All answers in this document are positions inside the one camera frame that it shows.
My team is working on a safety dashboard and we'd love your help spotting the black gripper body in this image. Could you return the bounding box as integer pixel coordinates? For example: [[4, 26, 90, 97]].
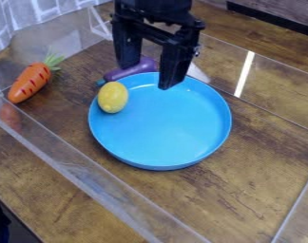
[[113, 0, 205, 45]]

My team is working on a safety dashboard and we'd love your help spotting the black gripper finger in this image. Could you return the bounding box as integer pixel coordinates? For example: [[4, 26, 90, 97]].
[[159, 28, 200, 90], [113, 21, 143, 69]]

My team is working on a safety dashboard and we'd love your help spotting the purple toy eggplant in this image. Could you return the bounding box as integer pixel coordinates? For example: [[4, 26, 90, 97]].
[[96, 56, 157, 86]]

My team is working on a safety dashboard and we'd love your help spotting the blue round tray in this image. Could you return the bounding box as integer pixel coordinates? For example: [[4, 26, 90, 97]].
[[89, 72, 232, 171]]

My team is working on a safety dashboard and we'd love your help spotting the yellow toy lemon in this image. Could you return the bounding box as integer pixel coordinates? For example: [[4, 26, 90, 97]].
[[97, 82, 129, 114]]

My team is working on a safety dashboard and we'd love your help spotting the orange toy carrot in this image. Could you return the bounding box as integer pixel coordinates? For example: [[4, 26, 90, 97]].
[[9, 54, 65, 103]]

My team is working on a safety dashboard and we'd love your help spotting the white checkered curtain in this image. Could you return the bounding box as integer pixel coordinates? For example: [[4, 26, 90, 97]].
[[0, 0, 112, 51]]

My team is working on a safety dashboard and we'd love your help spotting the clear acrylic enclosure wall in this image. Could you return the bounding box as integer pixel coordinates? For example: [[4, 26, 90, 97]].
[[0, 6, 308, 243]]

